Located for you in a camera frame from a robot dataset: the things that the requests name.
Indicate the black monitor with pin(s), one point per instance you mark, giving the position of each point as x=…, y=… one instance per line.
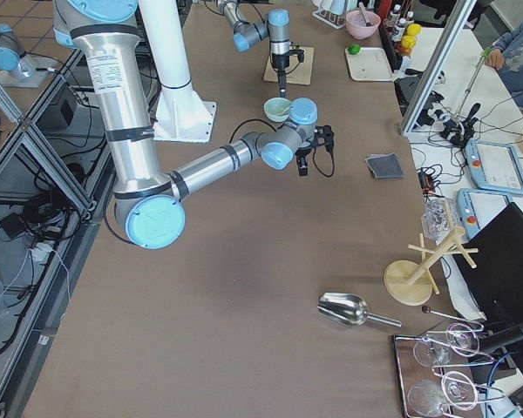
x=496, y=282

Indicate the white ceramic spoon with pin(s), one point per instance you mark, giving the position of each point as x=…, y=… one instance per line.
x=281, y=114

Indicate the light green bowl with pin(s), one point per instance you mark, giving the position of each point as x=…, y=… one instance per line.
x=272, y=103

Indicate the steel muddler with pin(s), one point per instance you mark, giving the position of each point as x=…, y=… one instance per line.
x=365, y=15

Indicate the wooden mug tree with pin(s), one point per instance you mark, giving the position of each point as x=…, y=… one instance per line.
x=412, y=284

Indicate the green lime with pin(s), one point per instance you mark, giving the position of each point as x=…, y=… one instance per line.
x=354, y=49

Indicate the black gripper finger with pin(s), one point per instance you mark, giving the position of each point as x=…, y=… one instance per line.
x=302, y=165
x=282, y=83

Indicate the bamboo cutting board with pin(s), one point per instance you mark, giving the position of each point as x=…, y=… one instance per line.
x=297, y=73

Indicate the wine glass rack tray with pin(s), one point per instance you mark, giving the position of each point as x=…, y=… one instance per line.
x=435, y=373

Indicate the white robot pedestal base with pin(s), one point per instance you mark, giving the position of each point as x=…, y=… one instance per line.
x=181, y=115

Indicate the pink bowl with ice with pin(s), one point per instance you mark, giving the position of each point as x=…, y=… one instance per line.
x=356, y=24

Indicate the blue teach pendant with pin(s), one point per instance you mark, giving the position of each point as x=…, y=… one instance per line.
x=478, y=207
x=494, y=167

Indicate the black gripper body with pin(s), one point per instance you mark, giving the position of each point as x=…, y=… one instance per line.
x=280, y=63
x=304, y=151

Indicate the metal ice scoop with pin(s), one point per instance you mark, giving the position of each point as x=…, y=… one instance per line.
x=350, y=310

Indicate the aluminium frame post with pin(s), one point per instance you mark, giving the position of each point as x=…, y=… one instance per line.
x=455, y=23

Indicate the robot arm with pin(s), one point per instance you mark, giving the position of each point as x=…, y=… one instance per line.
x=137, y=59
x=274, y=26

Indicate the cream rabbit tray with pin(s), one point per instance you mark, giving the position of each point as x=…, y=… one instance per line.
x=370, y=64

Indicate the grey folded cloth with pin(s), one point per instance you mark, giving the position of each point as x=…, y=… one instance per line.
x=384, y=166

